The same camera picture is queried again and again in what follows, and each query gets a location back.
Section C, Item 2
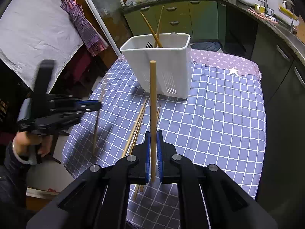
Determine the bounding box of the chrome faucet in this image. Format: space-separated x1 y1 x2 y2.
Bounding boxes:
282 1 296 34

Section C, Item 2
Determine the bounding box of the yellow sponge rack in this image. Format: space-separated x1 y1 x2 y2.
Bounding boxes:
280 5 299 21

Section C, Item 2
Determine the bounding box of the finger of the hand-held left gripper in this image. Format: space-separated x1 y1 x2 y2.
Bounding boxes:
49 95 102 111
50 107 102 133

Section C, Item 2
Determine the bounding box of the steel sink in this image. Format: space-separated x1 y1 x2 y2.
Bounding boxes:
274 24 305 50

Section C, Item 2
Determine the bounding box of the person's left forearm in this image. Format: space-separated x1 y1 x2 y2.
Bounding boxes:
0 141 31 210

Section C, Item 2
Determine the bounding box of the dark red chair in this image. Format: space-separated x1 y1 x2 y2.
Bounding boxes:
67 50 96 86

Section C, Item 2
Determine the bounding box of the white plastic utensil holder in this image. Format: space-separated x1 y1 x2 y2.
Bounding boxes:
120 33 191 99

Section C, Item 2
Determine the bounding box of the dark base cabinet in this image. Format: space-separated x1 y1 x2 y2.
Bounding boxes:
218 2 305 196

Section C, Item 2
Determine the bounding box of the dark brown chopstick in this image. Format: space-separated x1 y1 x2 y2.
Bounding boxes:
92 89 105 156

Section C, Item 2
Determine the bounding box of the dark blue cloth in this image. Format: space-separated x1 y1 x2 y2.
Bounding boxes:
191 42 224 53

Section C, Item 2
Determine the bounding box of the light wooden chopstick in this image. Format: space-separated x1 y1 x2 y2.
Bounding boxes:
139 107 160 193
140 12 164 48
154 6 165 48
121 98 148 159
132 104 162 201
129 106 146 155
150 61 158 183

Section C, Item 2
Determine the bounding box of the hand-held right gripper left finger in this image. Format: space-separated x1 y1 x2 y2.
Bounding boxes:
25 131 151 229

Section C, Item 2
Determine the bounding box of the person's left hand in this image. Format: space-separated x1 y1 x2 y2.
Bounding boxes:
12 131 53 158

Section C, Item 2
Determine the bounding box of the white hanging sheet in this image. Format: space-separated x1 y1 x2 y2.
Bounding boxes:
0 0 85 93

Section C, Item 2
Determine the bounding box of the blue checked tablecloth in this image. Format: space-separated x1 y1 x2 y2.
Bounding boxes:
62 49 267 229

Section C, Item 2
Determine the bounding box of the pink rag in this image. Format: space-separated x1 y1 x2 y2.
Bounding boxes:
248 7 278 24

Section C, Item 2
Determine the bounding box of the person's dark jacket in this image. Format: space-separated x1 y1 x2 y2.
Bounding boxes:
0 60 32 136

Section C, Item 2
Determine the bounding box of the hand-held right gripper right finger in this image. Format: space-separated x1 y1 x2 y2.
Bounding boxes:
157 130 279 229

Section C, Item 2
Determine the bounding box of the purple checked apron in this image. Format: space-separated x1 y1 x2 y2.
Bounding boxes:
59 0 109 56

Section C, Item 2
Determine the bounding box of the green base cabinet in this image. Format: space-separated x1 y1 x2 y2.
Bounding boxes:
123 0 227 50

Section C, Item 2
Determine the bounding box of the white bracelet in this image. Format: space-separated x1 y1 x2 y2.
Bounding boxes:
12 143 32 165

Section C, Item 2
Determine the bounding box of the sliding glass door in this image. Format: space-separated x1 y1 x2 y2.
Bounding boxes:
75 0 134 58

